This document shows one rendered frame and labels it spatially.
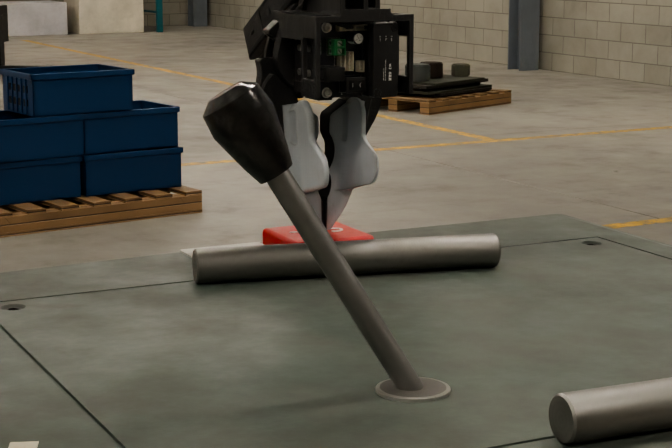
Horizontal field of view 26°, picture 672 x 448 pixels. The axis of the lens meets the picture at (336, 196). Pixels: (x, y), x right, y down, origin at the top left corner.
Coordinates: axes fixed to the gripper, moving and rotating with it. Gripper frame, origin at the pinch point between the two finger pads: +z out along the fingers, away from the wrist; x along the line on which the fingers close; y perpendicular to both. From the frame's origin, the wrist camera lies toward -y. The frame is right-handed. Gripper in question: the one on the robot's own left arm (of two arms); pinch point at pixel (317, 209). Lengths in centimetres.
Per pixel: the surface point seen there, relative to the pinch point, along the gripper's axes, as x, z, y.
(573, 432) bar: -8.0, 1.9, 41.7
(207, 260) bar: -11.0, 1.1, 7.2
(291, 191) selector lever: -15.5, -7.1, 29.8
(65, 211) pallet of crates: 156, 119, -629
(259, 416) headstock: -18.1, 2.7, 31.7
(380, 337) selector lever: -11.7, -0.1, 31.4
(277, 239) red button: -3.0, 1.9, -0.2
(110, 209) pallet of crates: 182, 121, -633
